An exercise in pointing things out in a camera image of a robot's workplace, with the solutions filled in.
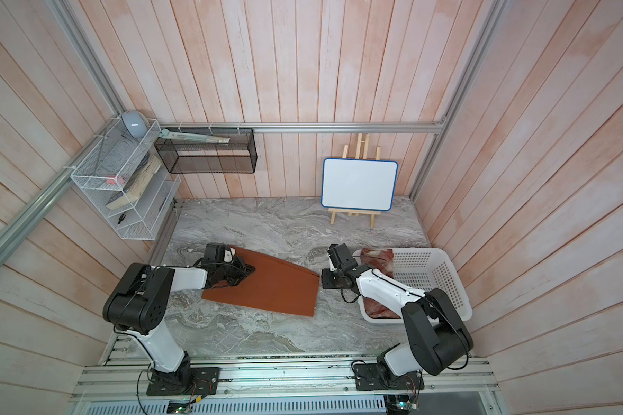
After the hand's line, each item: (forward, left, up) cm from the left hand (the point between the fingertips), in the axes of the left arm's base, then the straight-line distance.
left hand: (255, 270), depth 97 cm
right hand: (-4, -27, +3) cm, 27 cm away
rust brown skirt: (-6, -8, 0) cm, 10 cm away
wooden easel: (+38, -41, +32) cm, 65 cm away
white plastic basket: (0, -64, +1) cm, 64 cm away
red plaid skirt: (-3, -45, +12) cm, 46 cm away
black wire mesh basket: (+39, +31, +24) cm, 55 cm away
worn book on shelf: (+12, +34, +32) cm, 49 cm away
